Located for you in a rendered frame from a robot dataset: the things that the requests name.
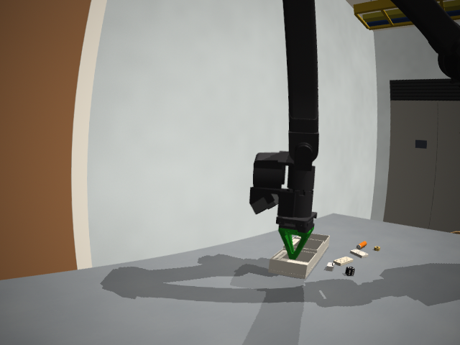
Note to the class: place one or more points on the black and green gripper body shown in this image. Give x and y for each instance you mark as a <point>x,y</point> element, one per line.
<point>303,220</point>

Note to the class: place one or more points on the black die with white pips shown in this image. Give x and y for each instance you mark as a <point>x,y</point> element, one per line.
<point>349,271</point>

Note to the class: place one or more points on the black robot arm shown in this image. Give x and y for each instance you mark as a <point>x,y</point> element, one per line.
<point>443,35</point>

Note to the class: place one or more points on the orange aa battery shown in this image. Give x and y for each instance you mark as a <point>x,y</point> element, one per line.
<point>363,244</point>

